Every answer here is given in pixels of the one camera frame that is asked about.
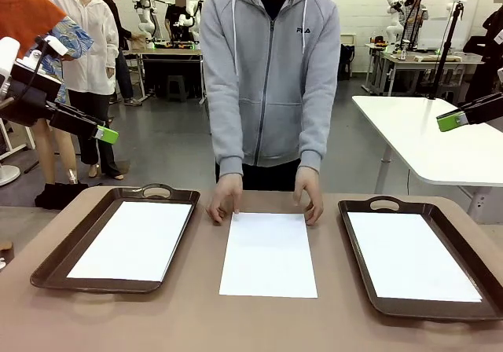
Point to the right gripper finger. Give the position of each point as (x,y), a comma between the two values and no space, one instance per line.
(485,114)
(491,100)

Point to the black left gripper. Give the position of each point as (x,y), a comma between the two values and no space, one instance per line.
(31,100)

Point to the white A4 paper sheet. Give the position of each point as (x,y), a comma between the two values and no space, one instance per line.
(269,254)
(129,242)
(408,257)

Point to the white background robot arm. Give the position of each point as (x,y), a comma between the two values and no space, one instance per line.
(395,18)
(143,14)
(192,10)

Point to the grey sleeved left forearm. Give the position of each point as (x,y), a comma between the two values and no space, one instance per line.
(314,140)

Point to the grey sleeved right forearm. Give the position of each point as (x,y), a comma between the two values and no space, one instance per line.
(230,144)

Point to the person's right hand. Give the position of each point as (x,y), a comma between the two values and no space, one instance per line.
(228,193)

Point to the person's left hand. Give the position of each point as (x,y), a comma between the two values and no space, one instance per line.
(310,191)

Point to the background person dressed in black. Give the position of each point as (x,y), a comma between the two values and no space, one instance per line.
(485,53)

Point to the black tripod pole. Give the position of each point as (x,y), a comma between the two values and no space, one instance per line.
(444,53)

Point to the grey background work table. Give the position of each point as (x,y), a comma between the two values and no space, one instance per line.
(432,59)

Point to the white side table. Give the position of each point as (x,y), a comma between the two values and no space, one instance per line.
(412,132)

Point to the figure in white jacket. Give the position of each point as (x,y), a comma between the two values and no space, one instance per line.
(90,45)

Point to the black cloth heap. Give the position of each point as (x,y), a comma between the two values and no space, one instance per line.
(59,196)

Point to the white round stand base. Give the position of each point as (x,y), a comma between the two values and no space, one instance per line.
(8,175)

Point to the background person in black jacket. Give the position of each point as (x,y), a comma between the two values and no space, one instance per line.
(118,34)

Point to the grey plastic stool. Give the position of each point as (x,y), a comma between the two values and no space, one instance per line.
(177,86)

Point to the wooden background work table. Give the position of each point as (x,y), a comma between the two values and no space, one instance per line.
(165,51)

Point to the black boom stand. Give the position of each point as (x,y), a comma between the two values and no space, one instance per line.
(413,18)

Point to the background person in black shirt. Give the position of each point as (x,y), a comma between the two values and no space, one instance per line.
(175,16)

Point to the small tan object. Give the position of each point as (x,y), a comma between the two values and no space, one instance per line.
(6,245)

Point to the black bag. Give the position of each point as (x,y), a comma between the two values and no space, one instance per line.
(346,61)

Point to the beige box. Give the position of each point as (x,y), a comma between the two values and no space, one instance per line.
(347,39)

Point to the brown plastic serving tray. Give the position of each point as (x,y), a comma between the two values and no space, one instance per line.
(51,277)
(432,309)

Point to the person in grey hoodie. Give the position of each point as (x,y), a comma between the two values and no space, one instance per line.
(271,92)

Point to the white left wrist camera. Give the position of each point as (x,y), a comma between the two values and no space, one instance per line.
(59,47)

